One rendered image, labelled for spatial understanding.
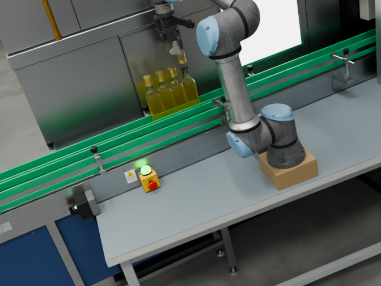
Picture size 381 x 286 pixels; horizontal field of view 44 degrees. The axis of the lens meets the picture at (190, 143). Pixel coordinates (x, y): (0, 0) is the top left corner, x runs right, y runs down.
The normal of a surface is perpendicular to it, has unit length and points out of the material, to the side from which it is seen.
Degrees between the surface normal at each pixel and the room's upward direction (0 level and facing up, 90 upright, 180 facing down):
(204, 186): 0
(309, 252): 0
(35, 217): 90
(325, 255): 0
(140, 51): 90
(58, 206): 90
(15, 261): 90
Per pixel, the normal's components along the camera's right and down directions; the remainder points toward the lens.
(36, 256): 0.36, 0.40
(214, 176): -0.22, -0.84
